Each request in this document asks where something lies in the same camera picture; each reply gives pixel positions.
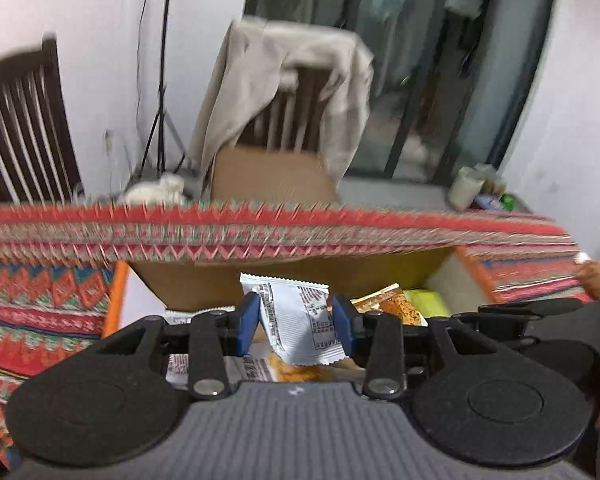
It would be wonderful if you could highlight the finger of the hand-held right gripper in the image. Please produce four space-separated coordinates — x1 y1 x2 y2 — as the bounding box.
452 297 586 322

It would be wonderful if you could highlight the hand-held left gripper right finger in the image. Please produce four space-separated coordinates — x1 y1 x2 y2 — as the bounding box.
330 294 486 402

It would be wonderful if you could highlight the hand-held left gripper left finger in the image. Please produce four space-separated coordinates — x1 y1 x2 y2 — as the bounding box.
97 291 262 401

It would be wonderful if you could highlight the white snack packet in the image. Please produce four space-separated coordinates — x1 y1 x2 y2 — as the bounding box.
240 272 346 366

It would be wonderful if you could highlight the orange brown snack packet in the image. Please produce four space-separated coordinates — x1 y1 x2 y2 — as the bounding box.
352 284 428 328

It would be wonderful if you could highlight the red cardboard box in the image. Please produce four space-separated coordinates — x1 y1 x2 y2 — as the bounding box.
102 247 501 391

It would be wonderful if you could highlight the green snack packet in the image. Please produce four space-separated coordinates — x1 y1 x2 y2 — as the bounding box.
405 287 451 328

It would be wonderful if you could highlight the person's right hand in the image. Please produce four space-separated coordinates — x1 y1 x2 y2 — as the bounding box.
574 252 600 303

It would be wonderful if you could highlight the white container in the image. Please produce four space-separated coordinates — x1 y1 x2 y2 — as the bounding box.
447 165 486 211

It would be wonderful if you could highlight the brown cardboard box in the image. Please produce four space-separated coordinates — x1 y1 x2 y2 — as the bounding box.
209 145 341 206

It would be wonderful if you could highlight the white cloth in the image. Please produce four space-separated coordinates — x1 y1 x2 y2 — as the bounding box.
122 172 188 206

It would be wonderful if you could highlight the patterned red tablecloth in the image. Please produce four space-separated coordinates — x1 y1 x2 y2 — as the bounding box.
0 200 596 466

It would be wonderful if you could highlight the wooden chair under jacket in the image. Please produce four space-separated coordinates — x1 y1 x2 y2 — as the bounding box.
240 67 338 153

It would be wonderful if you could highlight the beige jacket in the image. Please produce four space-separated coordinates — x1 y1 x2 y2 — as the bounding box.
187 17 376 186

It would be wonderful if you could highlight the studio light on stand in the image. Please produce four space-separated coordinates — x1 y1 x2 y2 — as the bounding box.
137 0 188 173

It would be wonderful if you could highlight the black framed sliding glass door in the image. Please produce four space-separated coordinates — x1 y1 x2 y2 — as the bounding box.
244 0 558 181

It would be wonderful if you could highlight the dark wooden chair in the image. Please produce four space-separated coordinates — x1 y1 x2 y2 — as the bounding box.
0 35 86 206

